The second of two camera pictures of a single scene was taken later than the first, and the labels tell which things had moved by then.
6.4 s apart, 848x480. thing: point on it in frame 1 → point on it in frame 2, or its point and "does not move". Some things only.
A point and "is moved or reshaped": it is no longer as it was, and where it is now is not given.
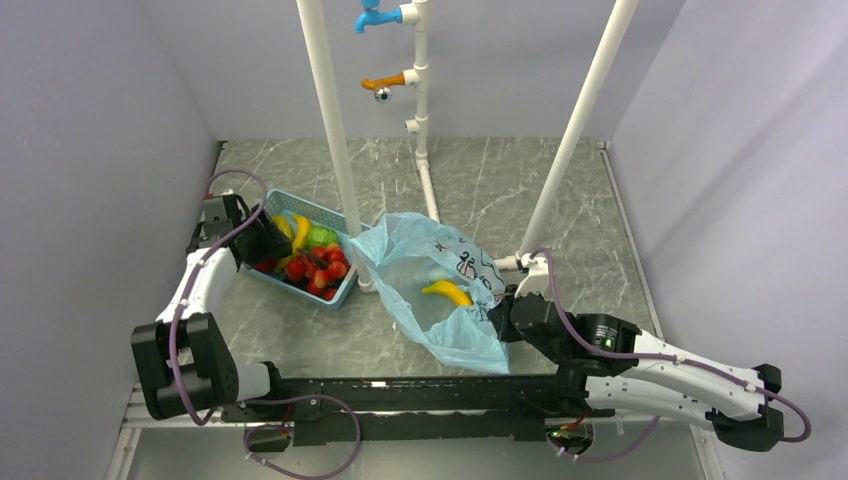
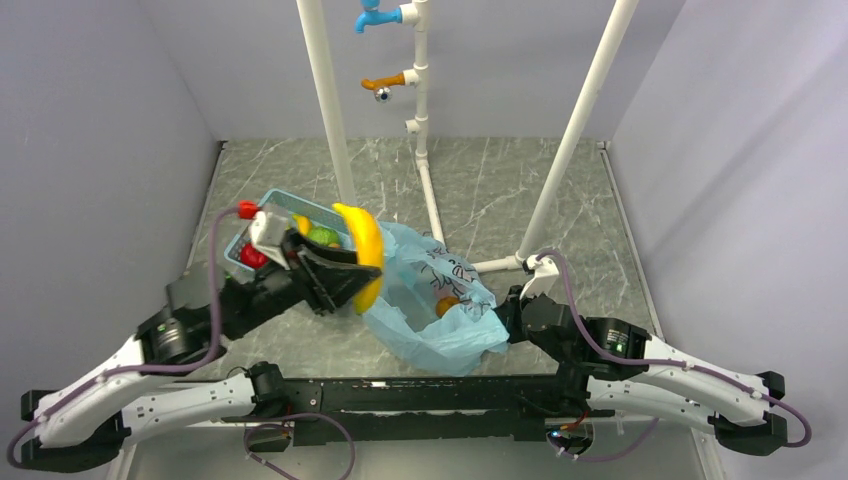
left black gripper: x=271 y=240 → x=323 y=282
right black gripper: x=498 y=316 does not move
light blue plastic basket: x=280 y=203 does not move
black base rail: x=385 y=410 does not move
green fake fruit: x=320 y=235 does not move
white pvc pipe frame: x=416 y=12 does not move
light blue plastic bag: x=410 y=253 is moved or reshaped
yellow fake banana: x=451 y=290 → x=369 y=252
